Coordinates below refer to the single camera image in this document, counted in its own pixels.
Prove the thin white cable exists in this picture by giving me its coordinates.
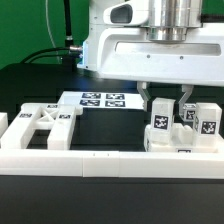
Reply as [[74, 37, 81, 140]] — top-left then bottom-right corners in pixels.
[[45, 0, 63, 64]]

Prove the black cable bundle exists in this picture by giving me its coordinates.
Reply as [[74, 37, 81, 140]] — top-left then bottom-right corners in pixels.
[[20, 0, 84, 64]]

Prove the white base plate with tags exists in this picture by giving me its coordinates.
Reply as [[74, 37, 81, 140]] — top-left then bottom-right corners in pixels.
[[58, 91, 143, 110]]

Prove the white chair back part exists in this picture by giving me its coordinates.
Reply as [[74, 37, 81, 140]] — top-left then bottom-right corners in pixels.
[[0, 103, 83, 150]]

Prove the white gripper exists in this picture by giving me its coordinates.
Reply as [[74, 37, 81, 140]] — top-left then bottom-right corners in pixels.
[[88, 26, 224, 115]]

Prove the white chair seat part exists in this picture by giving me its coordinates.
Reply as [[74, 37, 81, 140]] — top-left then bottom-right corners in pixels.
[[144, 123, 224, 153]]

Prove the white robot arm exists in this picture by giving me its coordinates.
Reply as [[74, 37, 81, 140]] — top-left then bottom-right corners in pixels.
[[79, 0, 224, 104]]

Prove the white block at left edge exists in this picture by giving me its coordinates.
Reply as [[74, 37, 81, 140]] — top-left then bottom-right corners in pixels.
[[0, 112, 8, 137]]

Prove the white U-shaped fence frame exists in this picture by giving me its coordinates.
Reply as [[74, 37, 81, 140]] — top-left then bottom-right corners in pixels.
[[0, 140, 224, 179]]

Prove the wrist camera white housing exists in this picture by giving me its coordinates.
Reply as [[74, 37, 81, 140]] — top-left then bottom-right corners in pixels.
[[103, 0, 149, 26]]

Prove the white tagged cube right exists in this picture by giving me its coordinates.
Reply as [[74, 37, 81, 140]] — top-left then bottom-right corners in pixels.
[[183, 104, 196, 121]]

